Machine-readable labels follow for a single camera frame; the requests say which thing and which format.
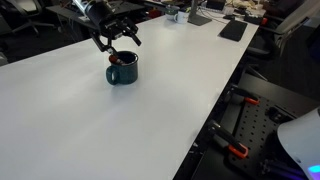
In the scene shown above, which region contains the office chair left background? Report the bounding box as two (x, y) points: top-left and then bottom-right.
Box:
(1, 0), (55, 36)

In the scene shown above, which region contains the black keyboard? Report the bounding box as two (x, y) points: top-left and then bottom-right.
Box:
(219, 20), (247, 42)

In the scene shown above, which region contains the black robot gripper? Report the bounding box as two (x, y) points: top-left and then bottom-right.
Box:
(90, 17), (142, 56)

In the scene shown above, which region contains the grey monitor stand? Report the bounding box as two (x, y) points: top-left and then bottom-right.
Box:
(188, 0), (211, 26)

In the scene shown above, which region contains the orange black clamp near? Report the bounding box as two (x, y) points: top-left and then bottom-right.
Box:
(208, 120), (248, 159)

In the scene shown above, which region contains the white mug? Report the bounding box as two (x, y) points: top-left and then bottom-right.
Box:
(174, 11), (189, 24)

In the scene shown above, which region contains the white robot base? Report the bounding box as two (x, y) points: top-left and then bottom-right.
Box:
(277, 107), (320, 180)

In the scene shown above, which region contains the dark green enamel mug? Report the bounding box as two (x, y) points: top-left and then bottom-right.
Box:
(106, 51), (138, 85)

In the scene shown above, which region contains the grey office chair right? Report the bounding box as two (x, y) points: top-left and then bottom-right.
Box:
(246, 0), (320, 61)

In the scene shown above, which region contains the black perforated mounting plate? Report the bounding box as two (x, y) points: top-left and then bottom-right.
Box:
(228, 97), (305, 180)

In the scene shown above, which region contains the orange black clamp far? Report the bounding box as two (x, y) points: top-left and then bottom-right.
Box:
(227, 85), (259, 105)

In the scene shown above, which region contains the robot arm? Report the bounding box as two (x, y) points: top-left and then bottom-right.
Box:
(72, 0), (142, 56)

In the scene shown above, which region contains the orange black clamp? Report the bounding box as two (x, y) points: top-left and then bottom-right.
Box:
(227, 85), (259, 105)
(208, 120), (248, 159)

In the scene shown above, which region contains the red white marker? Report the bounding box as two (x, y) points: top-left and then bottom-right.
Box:
(109, 55), (124, 65)

